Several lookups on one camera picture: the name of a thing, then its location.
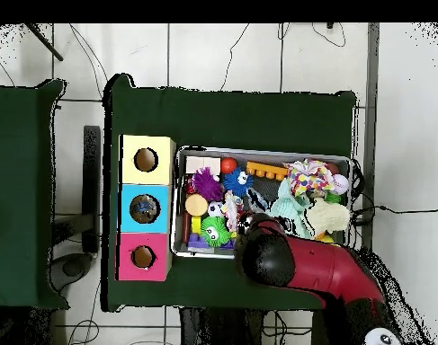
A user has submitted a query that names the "clear bottle blue print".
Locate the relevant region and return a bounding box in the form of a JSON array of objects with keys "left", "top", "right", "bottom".
[{"left": 246, "top": 187, "right": 271, "bottom": 214}]

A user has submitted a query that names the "shallow mesh bin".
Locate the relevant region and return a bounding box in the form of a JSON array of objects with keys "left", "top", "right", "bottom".
[{"left": 169, "top": 145, "right": 353, "bottom": 266}]

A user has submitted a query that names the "wooden box with three holes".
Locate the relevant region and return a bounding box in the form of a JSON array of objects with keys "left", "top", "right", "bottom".
[{"left": 117, "top": 134, "right": 177, "bottom": 282}]

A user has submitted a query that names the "purple spiky ball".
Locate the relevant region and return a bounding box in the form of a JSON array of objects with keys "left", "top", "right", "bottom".
[{"left": 191, "top": 167, "right": 225, "bottom": 203}]

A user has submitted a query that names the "small soccer ball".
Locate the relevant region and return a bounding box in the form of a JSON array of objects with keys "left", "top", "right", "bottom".
[{"left": 207, "top": 200, "right": 226, "bottom": 218}]

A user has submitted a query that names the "blue spiky ball with eyes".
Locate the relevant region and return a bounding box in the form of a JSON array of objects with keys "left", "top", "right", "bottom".
[{"left": 222, "top": 166, "right": 255, "bottom": 198}]

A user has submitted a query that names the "smooth orange ball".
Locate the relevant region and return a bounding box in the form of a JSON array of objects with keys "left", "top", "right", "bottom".
[{"left": 219, "top": 156, "right": 238, "bottom": 175}]

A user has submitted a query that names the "green spiky ball with eyes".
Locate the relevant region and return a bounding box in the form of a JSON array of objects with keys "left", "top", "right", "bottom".
[{"left": 199, "top": 216, "right": 231, "bottom": 249}]

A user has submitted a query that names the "mint green cloth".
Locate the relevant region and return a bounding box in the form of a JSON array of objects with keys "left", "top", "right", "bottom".
[{"left": 270, "top": 177, "right": 313, "bottom": 240}]

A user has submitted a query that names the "dark green table cloth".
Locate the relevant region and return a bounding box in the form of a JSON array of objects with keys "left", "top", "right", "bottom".
[{"left": 101, "top": 73, "right": 358, "bottom": 317}]

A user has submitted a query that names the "colourful dotted cloth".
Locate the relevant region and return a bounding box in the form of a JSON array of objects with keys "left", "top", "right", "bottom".
[{"left": 284, "top": 159, "right": 336, "bottom": 197}]

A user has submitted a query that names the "white baseball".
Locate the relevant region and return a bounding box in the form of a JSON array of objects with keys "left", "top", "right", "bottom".
[{"left": 332, "top": 173, "right": 350, "bottom": 195}]

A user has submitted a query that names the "black upright stand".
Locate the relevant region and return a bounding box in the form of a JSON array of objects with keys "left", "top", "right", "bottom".
[{"left": 81, "top": 125, "right": 102, "bottom": 254}]

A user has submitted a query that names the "grey rounded floor base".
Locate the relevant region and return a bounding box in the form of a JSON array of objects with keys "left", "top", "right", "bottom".
[{"left": 49, "top": 252, "right": 94, "bottom": 292}]

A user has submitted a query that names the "green covered side table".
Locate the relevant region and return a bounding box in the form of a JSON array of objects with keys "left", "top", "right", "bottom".
[{"left": 0, "top": 79, "right": 70, "bottom": 311}]

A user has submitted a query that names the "black tripod leg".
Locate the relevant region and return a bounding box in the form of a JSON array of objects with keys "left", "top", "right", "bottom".
[{"left": 25, "top": 22, "right": 65, "bottom": 62}]

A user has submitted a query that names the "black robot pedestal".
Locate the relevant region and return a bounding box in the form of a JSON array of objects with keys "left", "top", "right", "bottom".
[{"left": 178, "top": 306, "right": 268, "bottom": 345}]

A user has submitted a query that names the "black power cable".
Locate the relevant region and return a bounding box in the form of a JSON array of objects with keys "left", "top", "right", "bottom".
[{"left": 349, "top": 204, "right": 438, "bottom": 226}]

